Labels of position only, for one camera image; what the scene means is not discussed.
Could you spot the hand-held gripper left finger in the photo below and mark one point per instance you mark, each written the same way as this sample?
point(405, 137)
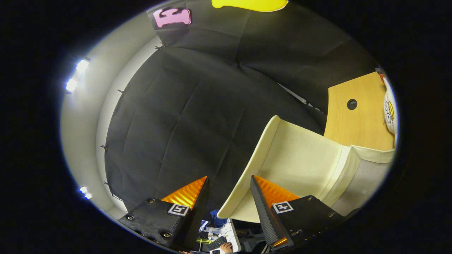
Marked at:
point(199, 218)

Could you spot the white duck plush toy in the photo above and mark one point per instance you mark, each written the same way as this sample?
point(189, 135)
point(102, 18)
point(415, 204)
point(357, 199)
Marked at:
point(391, 113)

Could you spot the yellow-green object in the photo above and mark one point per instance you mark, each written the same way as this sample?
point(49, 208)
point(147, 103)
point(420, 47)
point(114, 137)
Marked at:
point(203, 241)

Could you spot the computer monitor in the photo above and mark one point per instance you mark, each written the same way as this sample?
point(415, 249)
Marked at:
point(204, 225)

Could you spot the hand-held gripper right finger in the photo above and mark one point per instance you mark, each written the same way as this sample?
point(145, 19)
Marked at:
point(263, 215)

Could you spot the beige fabric storage box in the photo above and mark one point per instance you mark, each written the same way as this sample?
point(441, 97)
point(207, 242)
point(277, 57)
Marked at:
point(300, 158)

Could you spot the blue cloth bundle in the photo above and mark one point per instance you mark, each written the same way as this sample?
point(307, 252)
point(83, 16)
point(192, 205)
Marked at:
point(217, 218)

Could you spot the ceiling spot light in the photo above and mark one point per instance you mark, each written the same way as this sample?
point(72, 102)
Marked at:
point(85, 192)
point(82, 65)
point(71, 85)

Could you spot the thin grey pole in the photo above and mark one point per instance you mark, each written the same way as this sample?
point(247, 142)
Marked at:
point(298, 97)

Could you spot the black keyboard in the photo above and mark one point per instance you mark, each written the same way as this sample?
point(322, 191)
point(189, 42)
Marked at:
point(217, 242)

